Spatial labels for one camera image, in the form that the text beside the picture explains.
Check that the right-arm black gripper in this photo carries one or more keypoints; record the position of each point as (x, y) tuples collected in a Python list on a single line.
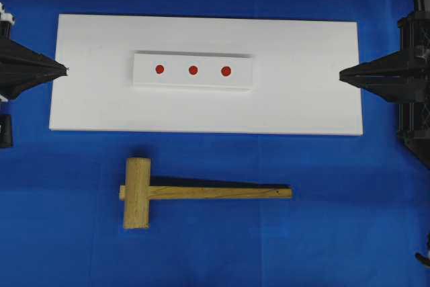
[(413, 113)]

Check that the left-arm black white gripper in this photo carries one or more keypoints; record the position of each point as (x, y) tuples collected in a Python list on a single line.
[(13, 53)]

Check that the wooden mallet hammer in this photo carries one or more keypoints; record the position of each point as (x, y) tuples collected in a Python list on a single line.
[(140, 188)]

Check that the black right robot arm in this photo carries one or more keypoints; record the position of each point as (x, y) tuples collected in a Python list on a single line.
[(403, 76)]

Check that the black left arm base block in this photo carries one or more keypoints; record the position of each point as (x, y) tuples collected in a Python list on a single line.
[(6, 138)]

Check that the large white foam board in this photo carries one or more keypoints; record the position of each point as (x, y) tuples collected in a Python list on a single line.
[(296, 87)]

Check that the blue table cloth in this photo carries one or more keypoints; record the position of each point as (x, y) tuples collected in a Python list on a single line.
[(358, 215)]

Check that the small white raised block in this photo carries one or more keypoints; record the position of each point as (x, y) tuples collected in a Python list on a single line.
[(192, 70)]

